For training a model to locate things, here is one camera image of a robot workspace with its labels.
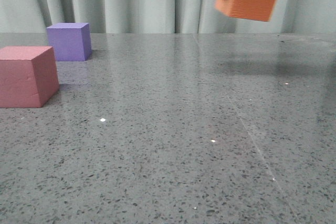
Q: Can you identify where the red foam cube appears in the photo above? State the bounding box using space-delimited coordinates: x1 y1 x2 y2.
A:
1 46 59 108

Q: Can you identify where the purple foam cube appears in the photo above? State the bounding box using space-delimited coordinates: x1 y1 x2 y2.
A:
46 23 92 61

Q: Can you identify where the grey-green pleated curtain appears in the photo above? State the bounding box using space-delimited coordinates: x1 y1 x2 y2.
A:
1 0 335 34

